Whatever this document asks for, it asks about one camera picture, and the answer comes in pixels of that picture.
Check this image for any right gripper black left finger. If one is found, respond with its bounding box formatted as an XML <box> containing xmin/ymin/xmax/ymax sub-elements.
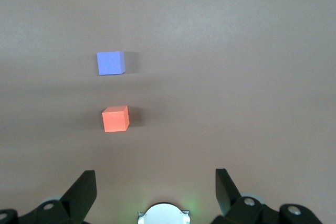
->
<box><xmin>0</xmin><ymin>169</ymin><xmax>98</xmax><ymax>224</ymax></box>

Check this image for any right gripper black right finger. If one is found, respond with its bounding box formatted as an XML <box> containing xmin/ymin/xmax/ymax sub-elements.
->
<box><xmin>212</xmin><ymin>168</ymin><xmax>323</xmax><ymax>224</ymax></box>

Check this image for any orange foam block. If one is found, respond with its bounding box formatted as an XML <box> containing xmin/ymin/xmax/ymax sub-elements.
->
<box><xmin>102</xmin><ymin>105</ymin><xmax>130</xmax><ymax>133</ymax></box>

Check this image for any purple foam block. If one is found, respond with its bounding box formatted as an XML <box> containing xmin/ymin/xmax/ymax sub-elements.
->
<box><xmin>96</xmin><ymin>51</ymin><xmax>126</xmax><ymax>76</ymax></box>

